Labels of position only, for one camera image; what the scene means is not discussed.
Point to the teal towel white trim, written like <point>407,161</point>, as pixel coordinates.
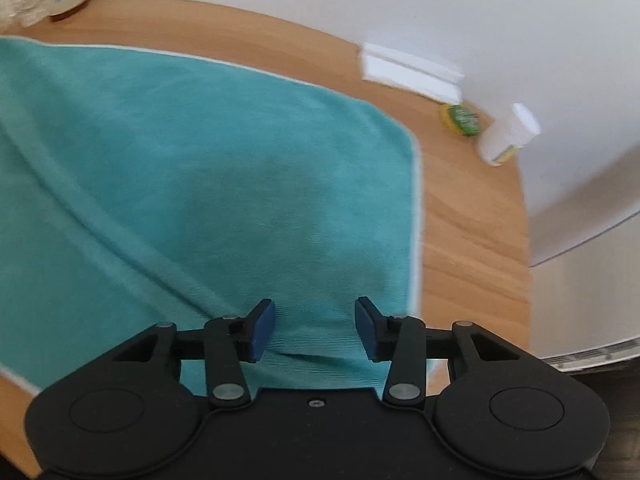
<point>142,187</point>

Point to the green yellow round tin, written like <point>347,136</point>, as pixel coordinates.
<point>460,119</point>

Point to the white air conditioner unit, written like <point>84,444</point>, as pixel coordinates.
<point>585,269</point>

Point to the white pill bottle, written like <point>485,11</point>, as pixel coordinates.
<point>507,135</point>

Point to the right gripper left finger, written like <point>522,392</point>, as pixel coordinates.
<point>228,342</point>

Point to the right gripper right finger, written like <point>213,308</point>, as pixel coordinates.
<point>400,341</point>

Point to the folded white tissue paper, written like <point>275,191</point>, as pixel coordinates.
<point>408,72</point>

